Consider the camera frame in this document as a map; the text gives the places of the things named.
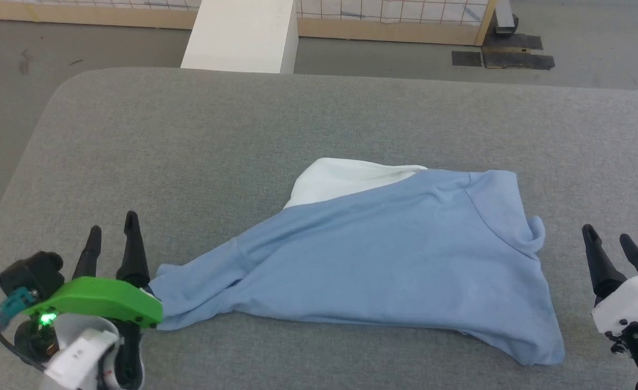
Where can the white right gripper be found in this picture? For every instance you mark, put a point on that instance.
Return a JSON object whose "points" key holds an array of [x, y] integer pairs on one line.
{"points": [[633, 298]]}

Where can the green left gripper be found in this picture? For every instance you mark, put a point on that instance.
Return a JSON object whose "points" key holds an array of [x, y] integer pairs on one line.
{"points": [[97, 298]]}

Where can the light blue shirt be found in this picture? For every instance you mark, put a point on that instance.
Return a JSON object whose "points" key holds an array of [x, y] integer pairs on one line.
{"points": [[378, 254]]}

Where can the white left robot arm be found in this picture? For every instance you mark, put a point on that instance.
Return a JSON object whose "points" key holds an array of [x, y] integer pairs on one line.
{"points": [[75, 352]]}

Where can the grey fabric sofa cushion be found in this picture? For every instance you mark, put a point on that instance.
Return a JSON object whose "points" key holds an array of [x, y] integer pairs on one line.
{"points": [[297, 124]]}

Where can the white box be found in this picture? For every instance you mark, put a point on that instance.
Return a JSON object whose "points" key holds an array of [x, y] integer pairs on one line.
{"points": [[243, 35]]}

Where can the grey metal partition foot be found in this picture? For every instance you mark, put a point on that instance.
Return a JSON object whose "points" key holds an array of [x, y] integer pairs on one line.
{"points": [[506, 16]]}

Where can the lemon print partition screen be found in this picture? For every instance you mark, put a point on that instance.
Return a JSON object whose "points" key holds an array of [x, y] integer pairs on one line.
{"points": [[378, 30]]}

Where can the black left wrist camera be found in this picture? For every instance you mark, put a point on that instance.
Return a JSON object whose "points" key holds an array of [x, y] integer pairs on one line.
{"points": [[29, 276]]}

